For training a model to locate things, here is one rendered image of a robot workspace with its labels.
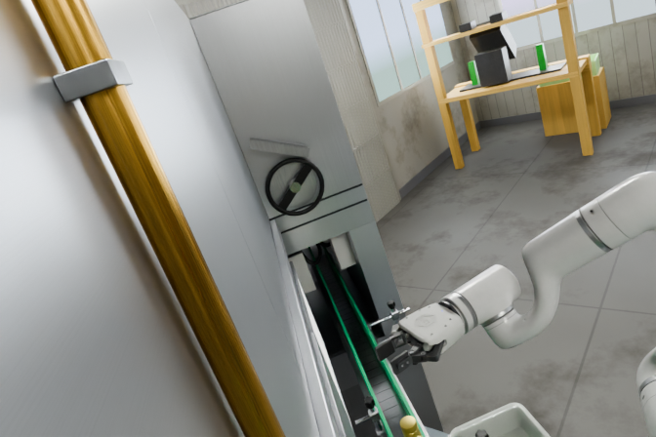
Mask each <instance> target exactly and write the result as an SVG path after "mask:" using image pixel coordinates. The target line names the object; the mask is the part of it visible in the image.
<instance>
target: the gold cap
mask: <svg viewBox="0 0 656 437"><path fill-rule="evenodd" d="M400 427H401V430H402V432H403V435H404V437H417V436H422V434H421V432H420V430H419V427H418V424H417V421H416V420H415V418H414V417H411V416H406V417H404V418H403V419H402V420H401V421H400Z"/></svg>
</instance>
